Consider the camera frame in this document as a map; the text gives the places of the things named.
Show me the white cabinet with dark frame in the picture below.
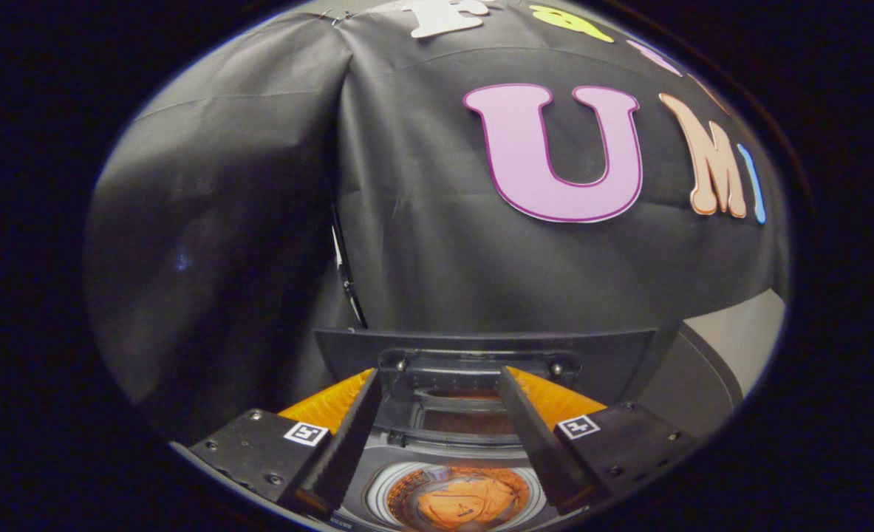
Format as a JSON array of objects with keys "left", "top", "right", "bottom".
[{"left": 640, "top": 288, "right": 786, "bottom": 437}]

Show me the black backdrop cloth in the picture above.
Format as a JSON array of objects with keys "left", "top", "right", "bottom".
[{"left": 86, "top": 0, "right": 792, "bottom": 444}]

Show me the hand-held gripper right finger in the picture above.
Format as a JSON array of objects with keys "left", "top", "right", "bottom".
[{"left": 499, "top": 366, "right": 696, "bottom": 516}]

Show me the orange polo shirt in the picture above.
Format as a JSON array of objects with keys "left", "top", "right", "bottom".
[{"left": 407, "top": 467, "right": 530, "bottom": 529}]

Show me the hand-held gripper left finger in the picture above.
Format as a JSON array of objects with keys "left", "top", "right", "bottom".
[{"left": 185, "top": 367, "right": 384, "bottom": 518}]

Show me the black backdrop stand pole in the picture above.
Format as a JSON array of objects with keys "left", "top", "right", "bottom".
[{"left": 331, "top": 205, "right": 369, "bottom": 327}]

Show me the grey washing machine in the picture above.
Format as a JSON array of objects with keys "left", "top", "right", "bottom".
[{"left": 333, "top": 353, "right": 593, "bottom": 532}]

